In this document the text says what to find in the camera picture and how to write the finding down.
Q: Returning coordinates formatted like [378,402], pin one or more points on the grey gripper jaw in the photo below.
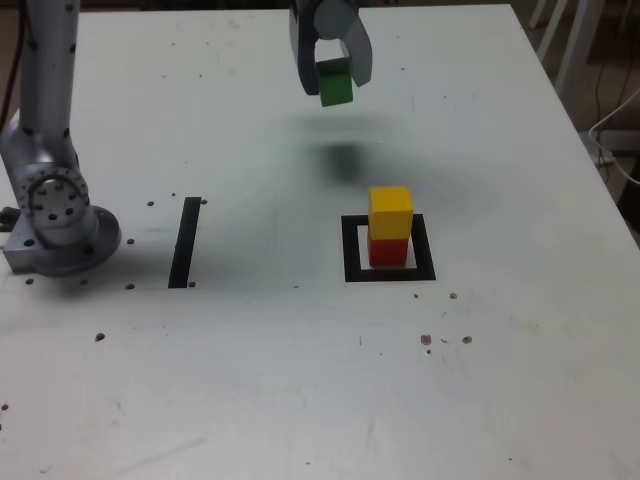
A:
[302,55]
[345,22]

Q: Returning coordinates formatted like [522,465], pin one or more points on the green cube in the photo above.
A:
[336,87]

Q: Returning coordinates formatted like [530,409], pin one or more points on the yellow cube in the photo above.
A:
[390,215]

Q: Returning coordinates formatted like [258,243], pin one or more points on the red cube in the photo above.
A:
[389,252]

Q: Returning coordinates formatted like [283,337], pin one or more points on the black tape square outline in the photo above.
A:
[350,250]

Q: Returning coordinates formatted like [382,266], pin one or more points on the black tape strip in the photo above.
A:
[184,245]

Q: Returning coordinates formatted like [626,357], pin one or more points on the white furniture legs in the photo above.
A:
[580,50]

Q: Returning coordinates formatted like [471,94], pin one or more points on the white furniture foot bar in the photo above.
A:
[620,140]

